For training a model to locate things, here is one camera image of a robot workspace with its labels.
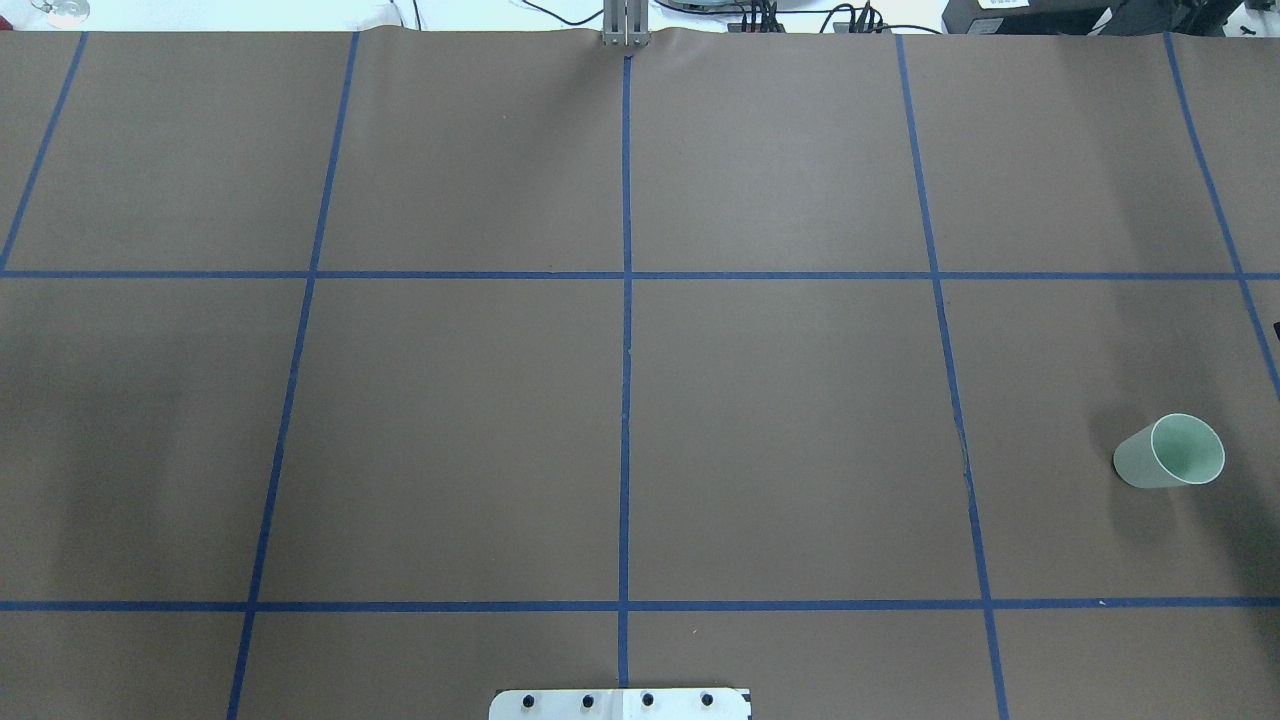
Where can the green plastic cup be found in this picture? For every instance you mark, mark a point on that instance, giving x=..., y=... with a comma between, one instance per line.
x=1177, y=450

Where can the aluminium frame post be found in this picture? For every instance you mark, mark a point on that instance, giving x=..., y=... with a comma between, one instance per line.
x=625, y=23

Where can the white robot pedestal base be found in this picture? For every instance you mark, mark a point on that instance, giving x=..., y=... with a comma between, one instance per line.
x=623, y=703

